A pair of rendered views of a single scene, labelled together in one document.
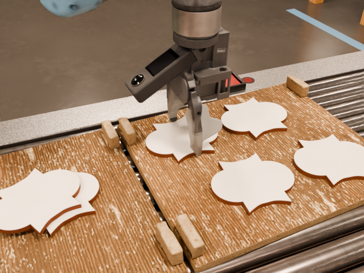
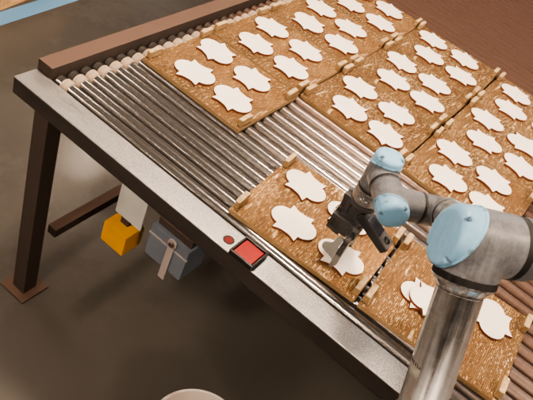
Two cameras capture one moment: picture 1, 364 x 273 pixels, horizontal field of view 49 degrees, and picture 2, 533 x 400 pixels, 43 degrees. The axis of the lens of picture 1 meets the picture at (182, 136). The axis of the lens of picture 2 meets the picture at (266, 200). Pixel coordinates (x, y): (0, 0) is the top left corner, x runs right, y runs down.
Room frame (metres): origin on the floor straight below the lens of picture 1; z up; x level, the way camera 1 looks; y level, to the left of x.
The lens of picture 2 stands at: (1.76, 0.69, 2.16)
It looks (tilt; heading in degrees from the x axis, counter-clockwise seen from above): 41 degrees down; 221
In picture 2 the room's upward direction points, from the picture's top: 25 degrees clockwise
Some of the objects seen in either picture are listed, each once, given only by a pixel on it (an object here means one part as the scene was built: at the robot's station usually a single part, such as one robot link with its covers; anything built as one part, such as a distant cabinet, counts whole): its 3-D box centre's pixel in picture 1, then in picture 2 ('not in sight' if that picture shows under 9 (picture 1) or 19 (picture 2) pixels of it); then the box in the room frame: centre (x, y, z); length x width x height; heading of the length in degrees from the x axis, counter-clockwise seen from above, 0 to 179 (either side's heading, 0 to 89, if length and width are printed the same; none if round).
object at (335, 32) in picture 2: not in sight; (330, 25); (-0.16, -1.04, 0.94); 0.41 x 0.35 x 0.04; 111
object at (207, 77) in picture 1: (198, 65); (353, 214); (0.59, -0.03, 1.08); 0.09 x 0.08 x 0.12; 115
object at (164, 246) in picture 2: not in sight; (175, 246); (0.90, -0.28, 0.77); 0.14 x 0.11 x 0.18; 111
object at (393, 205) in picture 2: not in sight; (396, 202); (0.62, 0.07, 1.24); 0.11 x 0.11 x 0.08; 60
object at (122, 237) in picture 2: not in sight; (127, 214); (0.96, -0.45, 0.74); 0.09 x 0.08 x 0.24; 111
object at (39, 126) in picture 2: not in sight; (35, 208); (1.08, -0.80, 0.43); 0.12 x 0.12 x 0.85; 21
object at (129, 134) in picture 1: (127, 130); (360, 285); (0.59, 0.10, 0.95); 0.06 x 0.02 x 0.03; 25
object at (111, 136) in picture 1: (110, 134); (370, 293); (0.58, 0.13, 0.95); 0.06 x 0.02 x 0.03; 25
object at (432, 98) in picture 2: not in sight; (412, 81); (-0.31, -0.66, 0.94); 0.41 x 0.35 x 0.04; 111
